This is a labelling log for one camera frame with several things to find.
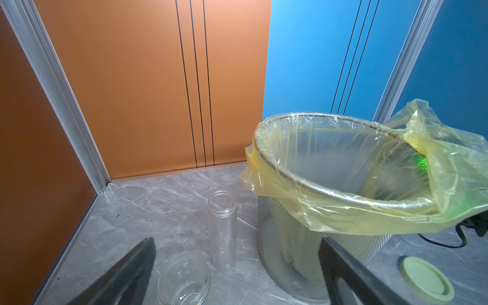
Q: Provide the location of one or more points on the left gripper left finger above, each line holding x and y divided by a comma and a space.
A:
126, 282

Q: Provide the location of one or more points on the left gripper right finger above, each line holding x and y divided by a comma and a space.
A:
349, 281

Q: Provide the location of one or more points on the glass jar with tea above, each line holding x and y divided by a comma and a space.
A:
186, 279

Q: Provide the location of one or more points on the green jar lid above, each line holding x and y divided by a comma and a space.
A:
427, 280

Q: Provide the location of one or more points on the tall jar with clear lid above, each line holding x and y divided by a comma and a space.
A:
222, 228

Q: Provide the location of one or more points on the mesh trash bin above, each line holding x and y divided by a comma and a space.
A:
322, 175

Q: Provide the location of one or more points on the yellow trash bag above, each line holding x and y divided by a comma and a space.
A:
456, 163

